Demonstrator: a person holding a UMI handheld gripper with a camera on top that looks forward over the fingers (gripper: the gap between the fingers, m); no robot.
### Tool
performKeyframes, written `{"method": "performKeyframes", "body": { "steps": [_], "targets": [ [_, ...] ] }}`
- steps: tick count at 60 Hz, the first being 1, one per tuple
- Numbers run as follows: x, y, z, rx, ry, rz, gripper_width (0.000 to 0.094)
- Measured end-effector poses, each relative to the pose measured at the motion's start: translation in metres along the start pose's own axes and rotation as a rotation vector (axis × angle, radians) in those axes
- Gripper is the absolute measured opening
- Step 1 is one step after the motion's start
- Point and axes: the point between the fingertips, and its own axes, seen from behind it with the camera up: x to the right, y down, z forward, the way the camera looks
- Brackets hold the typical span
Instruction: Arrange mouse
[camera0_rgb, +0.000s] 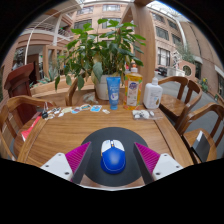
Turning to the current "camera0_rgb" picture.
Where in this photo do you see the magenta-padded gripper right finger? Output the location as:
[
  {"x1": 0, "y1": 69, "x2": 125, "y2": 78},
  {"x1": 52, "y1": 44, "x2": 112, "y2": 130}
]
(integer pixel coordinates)
[{"x1": 132, "y1": 142, "x2": 184, "y2": 186}]

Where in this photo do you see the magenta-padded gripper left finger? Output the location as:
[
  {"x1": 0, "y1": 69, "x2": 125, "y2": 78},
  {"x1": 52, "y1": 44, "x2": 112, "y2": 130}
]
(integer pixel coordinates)
[{"x1": 39, "y1": 141, "x2": 93, "y2": 185}]

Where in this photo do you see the blue and white computer mouse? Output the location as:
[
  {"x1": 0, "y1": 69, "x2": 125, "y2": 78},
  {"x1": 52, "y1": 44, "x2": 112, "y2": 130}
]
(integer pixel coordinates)
[{"x1": 100, "y1": 139, "x2": 127, "y2": 175}]

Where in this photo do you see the black round mouse pad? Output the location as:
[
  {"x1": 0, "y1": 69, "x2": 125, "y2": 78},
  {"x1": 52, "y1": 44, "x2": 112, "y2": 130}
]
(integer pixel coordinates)
[{"x1": 80, "y1": 126, "x2": 149, "y2": 188}]

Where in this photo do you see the wooden armchair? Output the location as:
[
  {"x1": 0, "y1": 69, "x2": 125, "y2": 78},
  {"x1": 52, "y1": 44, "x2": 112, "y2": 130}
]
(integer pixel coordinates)
[
  {"x1": 176, "y1": 102, "x2": 224, "y2": 166},
  {"x1": 0, "y1": 94, "x2": 56, "y2": 161},
  {"x1": 64, "y1": 77, "x2": 101, "y2": 107},
  {"x1": 158, "y1": 75, "x2": 203, "y2": 129}
]

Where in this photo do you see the black notebook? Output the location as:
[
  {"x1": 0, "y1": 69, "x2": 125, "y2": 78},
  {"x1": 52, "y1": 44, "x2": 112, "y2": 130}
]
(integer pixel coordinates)
[{"x1": 191, "y1": 130, "x2": 212, "y2": 163}]

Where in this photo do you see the red and white bag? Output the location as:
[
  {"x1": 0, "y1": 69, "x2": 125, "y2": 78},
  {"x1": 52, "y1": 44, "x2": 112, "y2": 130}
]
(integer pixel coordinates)
[{"x1": 20, "y1": 114, "x2": 43, "y2": 143}]

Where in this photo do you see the bunch of keys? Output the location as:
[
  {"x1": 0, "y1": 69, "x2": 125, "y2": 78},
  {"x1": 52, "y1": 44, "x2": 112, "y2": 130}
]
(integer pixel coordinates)
[{"x1": 41, "y1": 105, "x2": 63, "y2": 121}]

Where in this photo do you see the clear packet with white items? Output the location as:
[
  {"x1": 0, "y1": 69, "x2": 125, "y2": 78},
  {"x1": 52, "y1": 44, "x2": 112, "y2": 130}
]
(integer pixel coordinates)
[{"x1": 132, "y1": 109, "x2": 164, "y2": 121}]

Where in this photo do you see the blue sticker card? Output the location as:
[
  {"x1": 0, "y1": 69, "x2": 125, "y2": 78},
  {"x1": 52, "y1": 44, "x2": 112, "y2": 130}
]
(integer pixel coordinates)
[
  {"x1": 90, "y1": 104, "x2": 103, "y2": 114},
  {"x1": 79, "y1": 103, "x2": 92, "y2": 112}
]

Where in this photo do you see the white pump bottle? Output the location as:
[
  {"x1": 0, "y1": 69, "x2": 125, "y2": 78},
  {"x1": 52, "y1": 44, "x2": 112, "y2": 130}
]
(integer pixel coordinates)
[{"x1": 142, "y1": 77, "x2": 164, "y2": 110}]

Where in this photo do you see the long wooden planter box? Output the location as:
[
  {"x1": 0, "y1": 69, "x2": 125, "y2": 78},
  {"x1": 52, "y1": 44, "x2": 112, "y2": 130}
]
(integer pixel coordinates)
[{"x1": 29, "y1": 74, "x2": 96, "y2": 103}]

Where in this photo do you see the yellow liquid soap bottle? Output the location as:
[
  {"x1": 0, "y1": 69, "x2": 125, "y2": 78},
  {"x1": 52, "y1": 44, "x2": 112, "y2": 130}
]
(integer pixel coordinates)
[{"x1": 123, "y1": 63, "x2": 144, "y2": 111}]

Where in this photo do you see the blue squeeze tube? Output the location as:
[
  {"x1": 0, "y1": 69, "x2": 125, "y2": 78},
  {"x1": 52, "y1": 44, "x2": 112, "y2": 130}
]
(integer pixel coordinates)
[{"x1": 106, "y1": 76, "x2": 122, "y2": 111}]

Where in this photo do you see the spiky agave plant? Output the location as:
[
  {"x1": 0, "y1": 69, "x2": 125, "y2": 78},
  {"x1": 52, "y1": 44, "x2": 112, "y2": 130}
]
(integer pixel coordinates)
[{"x1": 37, "y1": 66, "x2": 62, "y2": 85}]

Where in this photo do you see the white sculpture on plinth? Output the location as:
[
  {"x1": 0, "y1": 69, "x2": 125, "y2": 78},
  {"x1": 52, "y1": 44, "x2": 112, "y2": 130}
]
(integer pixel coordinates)
[{"x1": 166, "y1": 49, "x2": 186, "y2": 78}]

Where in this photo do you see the dark bust statue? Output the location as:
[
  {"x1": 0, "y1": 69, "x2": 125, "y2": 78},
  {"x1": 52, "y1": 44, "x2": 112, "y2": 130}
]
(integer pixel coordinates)
[{"x1": 11, "y1": 53, "x2": 25, "y2": 71}]

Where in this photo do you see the green plant in white pot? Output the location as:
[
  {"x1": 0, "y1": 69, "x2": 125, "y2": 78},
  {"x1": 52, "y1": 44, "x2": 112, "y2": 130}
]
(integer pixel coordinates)
[{"x1": 54, "y1": 18, "x2": 147, "y2": 101}]

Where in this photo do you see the dark red wooden pedestal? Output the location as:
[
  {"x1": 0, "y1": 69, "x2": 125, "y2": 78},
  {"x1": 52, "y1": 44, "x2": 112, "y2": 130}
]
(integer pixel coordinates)
[{"x1": 3, "y1": 62, "x2": 36, "y2": 125}]

